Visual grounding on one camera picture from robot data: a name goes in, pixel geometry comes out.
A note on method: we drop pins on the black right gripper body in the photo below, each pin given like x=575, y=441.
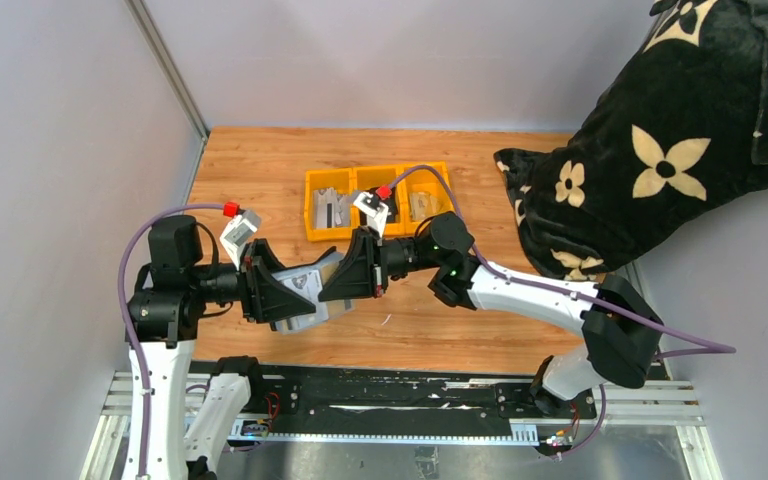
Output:
x=376, y=261

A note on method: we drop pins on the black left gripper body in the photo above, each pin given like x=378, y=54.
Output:
x=249, y=280

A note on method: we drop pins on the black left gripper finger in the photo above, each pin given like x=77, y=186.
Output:
x=279, y=303
x=263, y=258

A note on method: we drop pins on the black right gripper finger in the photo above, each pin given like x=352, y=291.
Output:
x=348, y=281
x=356, y=255

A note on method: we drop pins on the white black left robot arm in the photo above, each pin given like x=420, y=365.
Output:
x=161, y=318

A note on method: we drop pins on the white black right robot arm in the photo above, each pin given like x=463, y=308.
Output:
x=620, y=331

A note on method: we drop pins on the silver cards in bin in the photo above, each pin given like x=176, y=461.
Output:
x=331, y=209

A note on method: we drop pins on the yellow bin with cards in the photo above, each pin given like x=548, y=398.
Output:
x=340, y=179

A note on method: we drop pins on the black card holders in bin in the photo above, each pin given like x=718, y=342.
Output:
x=388, y=197

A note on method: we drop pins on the beige card in right bin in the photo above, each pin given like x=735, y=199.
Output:
x=423, y=205

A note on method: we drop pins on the yellow bin right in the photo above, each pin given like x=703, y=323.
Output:
x=423, y=181

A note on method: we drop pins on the black plush flower blanket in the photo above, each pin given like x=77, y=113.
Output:
x=682, y=130

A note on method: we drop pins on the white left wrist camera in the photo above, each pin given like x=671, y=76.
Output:
x=237, y=233

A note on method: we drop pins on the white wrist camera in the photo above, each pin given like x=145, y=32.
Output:
x=237, y=233
x=375, y=212

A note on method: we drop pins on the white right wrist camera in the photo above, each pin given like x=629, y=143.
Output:
x=375, y=212

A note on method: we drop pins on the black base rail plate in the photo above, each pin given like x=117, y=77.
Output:
x=400, y=403

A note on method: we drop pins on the aluminium corner frame post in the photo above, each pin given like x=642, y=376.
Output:
x=155, y=42

